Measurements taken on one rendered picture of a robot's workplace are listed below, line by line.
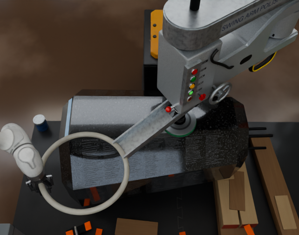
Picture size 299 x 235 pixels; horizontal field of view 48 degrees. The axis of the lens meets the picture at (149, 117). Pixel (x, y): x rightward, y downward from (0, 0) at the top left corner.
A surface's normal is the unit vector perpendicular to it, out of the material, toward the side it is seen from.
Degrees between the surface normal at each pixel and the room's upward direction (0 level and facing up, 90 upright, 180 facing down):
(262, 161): 0
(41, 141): 0
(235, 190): 0
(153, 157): 45
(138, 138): 16
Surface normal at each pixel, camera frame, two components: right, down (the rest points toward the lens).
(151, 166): 0.06, 0.22
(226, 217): 0.00, -0.54
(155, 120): -0.22, -0.38
